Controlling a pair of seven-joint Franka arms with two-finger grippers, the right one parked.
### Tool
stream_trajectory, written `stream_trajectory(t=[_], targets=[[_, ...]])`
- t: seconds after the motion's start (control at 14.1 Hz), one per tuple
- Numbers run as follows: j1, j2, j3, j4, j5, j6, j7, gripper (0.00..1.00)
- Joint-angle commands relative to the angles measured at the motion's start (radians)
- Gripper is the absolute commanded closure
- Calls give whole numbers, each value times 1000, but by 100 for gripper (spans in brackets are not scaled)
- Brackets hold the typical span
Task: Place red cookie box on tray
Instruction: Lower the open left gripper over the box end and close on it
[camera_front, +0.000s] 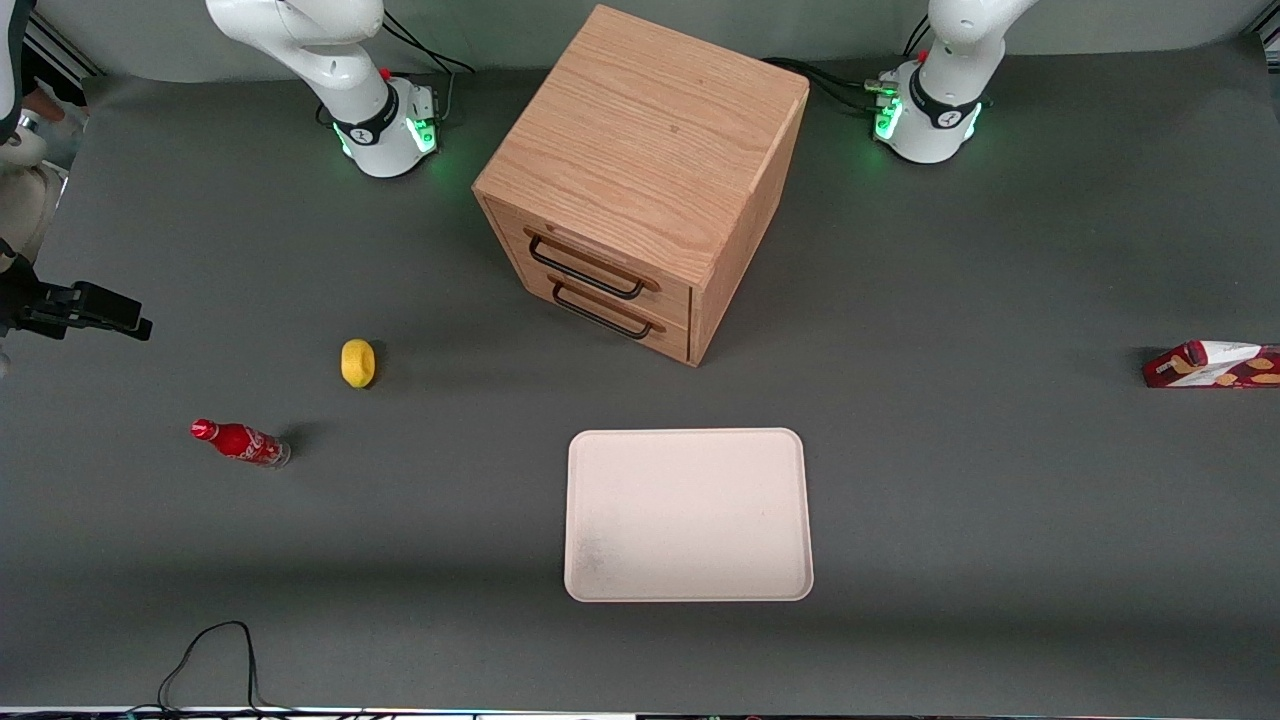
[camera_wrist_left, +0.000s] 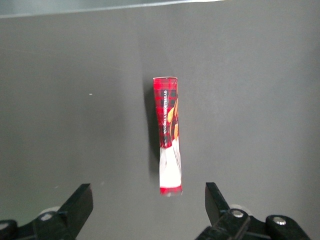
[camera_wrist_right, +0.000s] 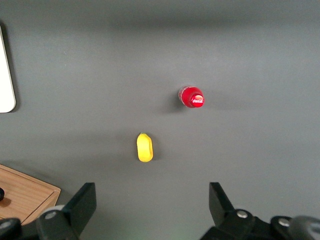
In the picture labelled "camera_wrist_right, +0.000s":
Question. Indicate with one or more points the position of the white rectangular plastic tray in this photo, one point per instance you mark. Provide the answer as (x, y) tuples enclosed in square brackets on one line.
[(5, 87)]

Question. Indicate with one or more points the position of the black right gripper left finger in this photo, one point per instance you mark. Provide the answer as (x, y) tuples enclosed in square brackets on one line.
[(80, 207)]

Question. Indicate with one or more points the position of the wooden two-drawer cabinet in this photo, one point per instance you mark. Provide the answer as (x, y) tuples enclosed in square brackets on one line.
[(27, 192)]

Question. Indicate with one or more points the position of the yellow lemon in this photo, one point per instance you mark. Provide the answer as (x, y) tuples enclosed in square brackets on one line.
[(144, 148)]

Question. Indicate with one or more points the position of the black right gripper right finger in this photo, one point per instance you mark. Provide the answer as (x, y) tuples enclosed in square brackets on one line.
[(222, 212)]

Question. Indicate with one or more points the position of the red Coca-Cola bottle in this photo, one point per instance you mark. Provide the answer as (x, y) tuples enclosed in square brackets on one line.
[(191, 98)]

